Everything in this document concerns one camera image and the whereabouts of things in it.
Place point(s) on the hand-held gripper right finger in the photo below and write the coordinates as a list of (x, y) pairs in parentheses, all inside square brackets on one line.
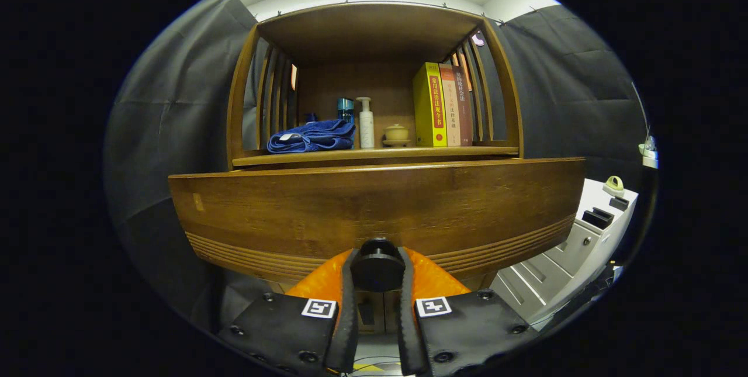
[(406, 324)]

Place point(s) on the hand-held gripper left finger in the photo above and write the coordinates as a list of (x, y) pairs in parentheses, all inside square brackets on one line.
[(347, 318)]

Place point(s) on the black round drawer knob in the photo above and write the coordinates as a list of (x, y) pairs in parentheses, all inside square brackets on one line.
[(378, 269)]

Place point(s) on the wooden drawer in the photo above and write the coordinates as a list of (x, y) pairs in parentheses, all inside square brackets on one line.
[(374, 201)]

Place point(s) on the wooden cabinet door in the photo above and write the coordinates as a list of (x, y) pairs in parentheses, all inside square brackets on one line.
[(374, 324), (391, 312)]

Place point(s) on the wooden countertop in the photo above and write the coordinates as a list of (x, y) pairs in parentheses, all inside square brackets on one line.
[(409, 152)]

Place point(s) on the white drawer unit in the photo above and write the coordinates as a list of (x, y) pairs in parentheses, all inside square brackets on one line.
[(584, 237)]

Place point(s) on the wooden cabinet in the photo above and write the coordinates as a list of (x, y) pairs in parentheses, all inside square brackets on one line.
[(362, 32)]

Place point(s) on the yellow black floor tape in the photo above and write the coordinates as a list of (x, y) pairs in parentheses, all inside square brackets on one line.
[(365, 367)]

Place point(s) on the blue towel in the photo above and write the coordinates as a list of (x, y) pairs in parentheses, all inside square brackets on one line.
[(310, 137)]

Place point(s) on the white pump bottle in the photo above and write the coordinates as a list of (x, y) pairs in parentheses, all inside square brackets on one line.
[(366, 128)]

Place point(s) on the beige lidded teacup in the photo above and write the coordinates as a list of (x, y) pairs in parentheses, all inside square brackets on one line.
[(396, 133)]

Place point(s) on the small blue-capped bottle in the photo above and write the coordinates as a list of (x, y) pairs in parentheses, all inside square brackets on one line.
[(310, 118)]

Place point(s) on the teal bottle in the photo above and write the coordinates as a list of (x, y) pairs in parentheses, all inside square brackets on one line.
[(345, 111)]

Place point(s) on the yellow book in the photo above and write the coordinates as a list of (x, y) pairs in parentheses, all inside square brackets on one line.
[(429, 108)]

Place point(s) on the brown book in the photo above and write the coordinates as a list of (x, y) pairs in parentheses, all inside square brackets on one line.
[(466, 114)]

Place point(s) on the orange and beige book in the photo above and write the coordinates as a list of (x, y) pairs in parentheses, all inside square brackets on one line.
[(451, 108)]

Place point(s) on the green tape roll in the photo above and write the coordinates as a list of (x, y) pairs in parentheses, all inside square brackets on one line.
[(613, 185)]

